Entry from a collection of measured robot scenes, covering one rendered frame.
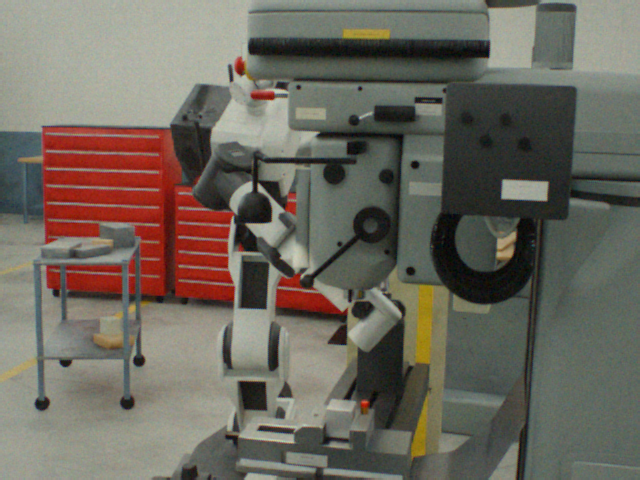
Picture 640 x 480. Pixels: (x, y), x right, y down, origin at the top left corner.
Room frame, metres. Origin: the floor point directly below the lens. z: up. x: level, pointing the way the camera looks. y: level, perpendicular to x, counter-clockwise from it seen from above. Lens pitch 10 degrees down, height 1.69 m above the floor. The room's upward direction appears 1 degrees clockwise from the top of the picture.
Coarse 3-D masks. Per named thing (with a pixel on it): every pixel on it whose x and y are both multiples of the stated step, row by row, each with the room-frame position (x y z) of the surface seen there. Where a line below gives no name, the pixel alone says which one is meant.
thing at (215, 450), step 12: (288, 384) 2.75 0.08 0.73; (288, 396) 2.65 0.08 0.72; (216, 432) 2.69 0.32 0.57; (204, 444) 2.59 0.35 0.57; (216, 444) 2.59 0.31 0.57; (228, 444) 2.60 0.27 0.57; (192, 456) 2.49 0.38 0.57; (204, 456) 2.50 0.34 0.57; (216, 456) 2.50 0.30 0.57; (228, 456) 2.50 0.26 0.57; (192, 468) 2.24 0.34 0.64; (204, 468) 2.41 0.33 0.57; (216, 468) 2.41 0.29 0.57; (228, 468) 2.41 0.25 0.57
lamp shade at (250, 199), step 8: (248, 192) 1.69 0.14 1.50; (256, 192) 1.69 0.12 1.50; (240, 200) 1.69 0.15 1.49; (248, 200) 1.67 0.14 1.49; (256, 200) 1.67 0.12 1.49; (264, 200) 1.68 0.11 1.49; (240, 208) 1.68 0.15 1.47; (248, 208) 1.67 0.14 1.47; (256, 208) 1.67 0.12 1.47; (264, 208) 1.67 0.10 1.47; (272, 208) 1.70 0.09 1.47; (240, 216) 1.68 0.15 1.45; (248, 216) 1.67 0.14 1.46; (256, 216) 1.67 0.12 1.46; (264, 216) 1.67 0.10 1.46
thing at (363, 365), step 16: (400, 320) 2.12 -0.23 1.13; (384, 336) 2.09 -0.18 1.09; (400, 336) 2.09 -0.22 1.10; (368, 352) 2.09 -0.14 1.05; (384, 352) 2.09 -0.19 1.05; (400, 352) 2.09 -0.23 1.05; (368, 368) 2.09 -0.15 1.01; (384, 368) 2.09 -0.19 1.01; (400, 368) 2.09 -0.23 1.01; (368, 384) 2.09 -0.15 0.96; (384, 384) 2.09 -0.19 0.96; (400, 384) 2.09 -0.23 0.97
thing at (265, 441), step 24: (264, 432) 1.63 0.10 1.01; (288, 432) 1.67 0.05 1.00; (360, 432) 1.56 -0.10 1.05; (384, 432) 1.65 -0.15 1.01; (408, 432) 1.66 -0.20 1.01; (240, 456) 1.60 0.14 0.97; (264, 456) 1.60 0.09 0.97; (288, 456) 1.59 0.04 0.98; (312, 456) 1.58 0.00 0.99; (336, 456) 1.57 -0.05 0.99; (360, 456) 1.56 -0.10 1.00; (384, 456) 1.55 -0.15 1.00; (408, 456) 1.59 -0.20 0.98
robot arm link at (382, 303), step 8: (368, 296) 1.86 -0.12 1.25; (376, 296) 1.86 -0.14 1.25; (384, 296) 1.92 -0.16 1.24; (336, 304) 1.88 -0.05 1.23; (344, 304) 1.87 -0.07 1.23; (376, 304) 1.86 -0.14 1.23; (384, 304) 1.86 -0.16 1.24; (392, 304) 1.91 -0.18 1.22; (384, 312) 1.86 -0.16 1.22; (392, 312) 1.86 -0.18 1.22; (400, 312) 1.90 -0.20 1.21; (392, 320) 1.86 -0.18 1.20
